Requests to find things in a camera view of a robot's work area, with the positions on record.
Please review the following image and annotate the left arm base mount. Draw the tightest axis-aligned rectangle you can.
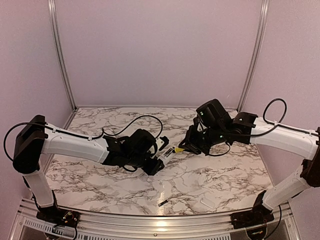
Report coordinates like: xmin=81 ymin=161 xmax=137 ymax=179
xmin=36 ymin=201 xmax=80 ymax=228

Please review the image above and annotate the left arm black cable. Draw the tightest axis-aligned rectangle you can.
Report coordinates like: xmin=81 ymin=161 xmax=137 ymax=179
xmin=2 ymin=114 xmax=164 ymax=173

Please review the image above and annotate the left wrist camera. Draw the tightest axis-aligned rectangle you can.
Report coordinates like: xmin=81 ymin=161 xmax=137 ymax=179
xmin=156 ymin=136 xmax=170 ymax=151

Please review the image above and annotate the right aluminium corner post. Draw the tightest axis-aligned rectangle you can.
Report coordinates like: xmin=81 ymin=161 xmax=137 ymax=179
xmin=236 ymin=0 xmax=270 ymax=112

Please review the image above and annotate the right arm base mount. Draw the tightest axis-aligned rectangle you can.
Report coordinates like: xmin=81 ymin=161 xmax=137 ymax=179
xmin=230 ymin=190 xmax=275 ymax=229

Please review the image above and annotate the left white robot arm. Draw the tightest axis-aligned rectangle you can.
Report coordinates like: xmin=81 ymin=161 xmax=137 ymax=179
xmin=12 ymin=115 xmax=169 ymax=223

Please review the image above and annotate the white remote control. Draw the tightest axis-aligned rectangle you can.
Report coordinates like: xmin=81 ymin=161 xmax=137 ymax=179
xmin=156 ymin=146 xmax=176 ymax=165

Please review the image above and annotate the left aluminium corner post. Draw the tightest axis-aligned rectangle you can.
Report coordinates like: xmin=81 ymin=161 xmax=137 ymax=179
xmin=47 ymin=0 xmax=77 ymax=112

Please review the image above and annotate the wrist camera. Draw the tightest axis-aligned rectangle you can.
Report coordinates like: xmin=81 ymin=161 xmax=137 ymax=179
xmin=156 ymin=136 xmax=170 ymax=151
xmin=193 ymin=117 xmax=199 ymax=131

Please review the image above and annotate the white battery compartment cover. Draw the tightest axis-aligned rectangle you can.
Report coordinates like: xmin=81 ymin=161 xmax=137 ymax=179
xmin=200 ymin=197 xmax=215 ymax=209

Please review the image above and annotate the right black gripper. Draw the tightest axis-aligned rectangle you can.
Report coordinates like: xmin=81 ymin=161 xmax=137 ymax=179
xmin=179 ymin=124 xmax=227 ymax=155

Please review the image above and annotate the yellow handled screwdriver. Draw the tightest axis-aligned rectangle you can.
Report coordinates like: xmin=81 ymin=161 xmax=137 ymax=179
xmin=174 ymin=147 xmax=185 ymax=153

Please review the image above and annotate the front aluminium rail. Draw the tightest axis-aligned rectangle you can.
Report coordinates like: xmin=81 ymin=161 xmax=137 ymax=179
xmin=9 ymin=200 xmax=301 ymax=240

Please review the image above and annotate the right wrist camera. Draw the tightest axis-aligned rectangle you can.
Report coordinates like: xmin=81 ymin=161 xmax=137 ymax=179
xmin=193 ymin=117 xmax=199 ymax=131

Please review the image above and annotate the aluminium corner post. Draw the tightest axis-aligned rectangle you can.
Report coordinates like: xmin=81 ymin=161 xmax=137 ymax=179
xmin=47 ymin=0 xmax=77 ymax=112
xmin=236 ymin=0 xmax=270 ymax=112

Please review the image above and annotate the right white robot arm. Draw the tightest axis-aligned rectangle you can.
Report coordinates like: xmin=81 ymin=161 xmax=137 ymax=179
xmin=178 ymin=99 xmax=320 ymax=224

